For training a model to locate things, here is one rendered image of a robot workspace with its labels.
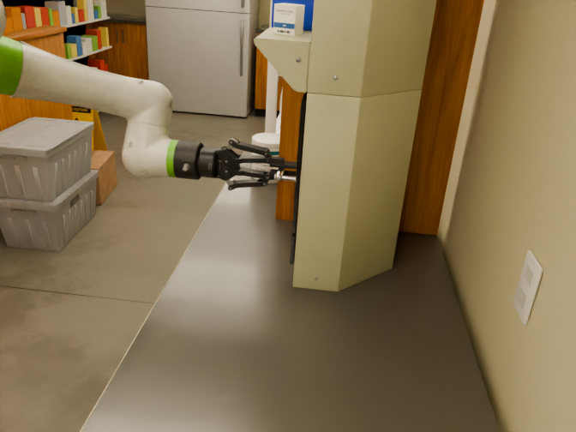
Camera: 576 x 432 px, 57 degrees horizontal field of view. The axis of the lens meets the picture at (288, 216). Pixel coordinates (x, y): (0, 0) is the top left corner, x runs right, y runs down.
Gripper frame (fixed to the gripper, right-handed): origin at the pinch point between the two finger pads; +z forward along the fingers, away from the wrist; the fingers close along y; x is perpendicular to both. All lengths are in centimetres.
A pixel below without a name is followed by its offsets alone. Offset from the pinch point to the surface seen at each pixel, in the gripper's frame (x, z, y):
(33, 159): 143, -151, -61
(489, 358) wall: -29, 48, -27
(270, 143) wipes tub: 54, -10, -11
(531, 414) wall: -51, 48, -20
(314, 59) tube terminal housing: -10.9, 5.4, 27.8
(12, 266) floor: 125, -163, -121
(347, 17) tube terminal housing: -10.8, 11.2, 36.2
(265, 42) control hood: -10.8, -4.5, 30.4
